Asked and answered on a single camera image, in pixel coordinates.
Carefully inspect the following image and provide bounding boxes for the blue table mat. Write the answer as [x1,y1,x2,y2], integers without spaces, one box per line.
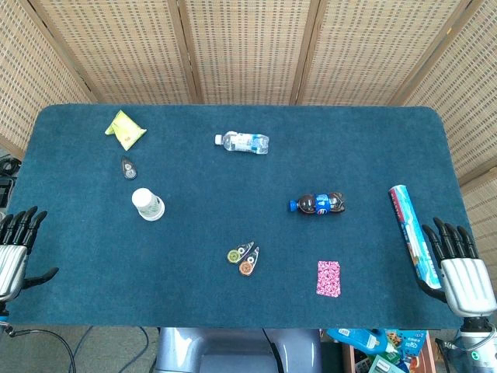
[0,103,491,331]

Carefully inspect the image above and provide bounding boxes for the pink patterned card box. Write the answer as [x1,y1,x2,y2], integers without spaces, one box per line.
[315,260,343,297]

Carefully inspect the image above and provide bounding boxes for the clear plastic water bottle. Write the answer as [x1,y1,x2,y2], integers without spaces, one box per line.
[214,131,270,155]

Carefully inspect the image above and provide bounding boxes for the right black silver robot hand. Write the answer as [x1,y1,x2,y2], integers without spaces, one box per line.
[418,217,497,318]

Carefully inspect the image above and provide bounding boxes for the colourful printed carton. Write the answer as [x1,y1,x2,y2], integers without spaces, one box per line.
[384,329,428,361]

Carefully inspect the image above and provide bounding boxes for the green wheel correction tape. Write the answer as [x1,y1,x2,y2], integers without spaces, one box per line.
[227,240,255,265]

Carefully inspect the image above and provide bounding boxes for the blue plastic bottle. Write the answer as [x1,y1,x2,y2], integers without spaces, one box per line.
[325,328,386,350]

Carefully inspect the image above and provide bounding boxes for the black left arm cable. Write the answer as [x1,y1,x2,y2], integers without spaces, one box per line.
[0,328,77,373]

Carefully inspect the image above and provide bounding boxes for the white paper cup green print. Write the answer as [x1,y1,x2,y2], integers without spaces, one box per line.
[130,187,166,222]

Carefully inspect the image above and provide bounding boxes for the brown wooden crate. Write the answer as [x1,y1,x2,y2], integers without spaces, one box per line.
[341,332,442,373]

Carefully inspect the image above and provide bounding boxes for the orange wheel correction tape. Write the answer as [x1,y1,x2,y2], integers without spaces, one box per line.
[238,246,261,277]

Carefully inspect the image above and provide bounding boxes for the dark grey correction tape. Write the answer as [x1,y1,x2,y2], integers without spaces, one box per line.
[120,155,138,181]

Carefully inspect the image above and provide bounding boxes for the black equipment with cables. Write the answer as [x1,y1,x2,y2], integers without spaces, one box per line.
[0,153,19,209]

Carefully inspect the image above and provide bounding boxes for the yellow-green snack packet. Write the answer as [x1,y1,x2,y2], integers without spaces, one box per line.
[104,110,148,152]

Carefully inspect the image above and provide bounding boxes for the woven bamboo folding screen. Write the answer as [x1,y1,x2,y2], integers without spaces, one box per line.
[0,0,497,273]

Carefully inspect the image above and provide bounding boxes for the long blue white box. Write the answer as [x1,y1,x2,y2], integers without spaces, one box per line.
[388,185,443,291]

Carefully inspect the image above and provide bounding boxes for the small cola bottle blue label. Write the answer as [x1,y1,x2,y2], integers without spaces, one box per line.
[288,190,347,216]

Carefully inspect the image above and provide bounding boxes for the grey-blue robot torso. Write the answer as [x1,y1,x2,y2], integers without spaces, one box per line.
[155,327,323,373]

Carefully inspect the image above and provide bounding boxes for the green white package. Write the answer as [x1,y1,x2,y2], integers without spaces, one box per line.
[367,353,411,373]

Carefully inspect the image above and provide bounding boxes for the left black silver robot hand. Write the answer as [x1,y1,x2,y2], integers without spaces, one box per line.
[0,205,60,312]

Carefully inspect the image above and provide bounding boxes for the blue floor cable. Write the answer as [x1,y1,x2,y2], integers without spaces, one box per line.
[71,326,96,353]

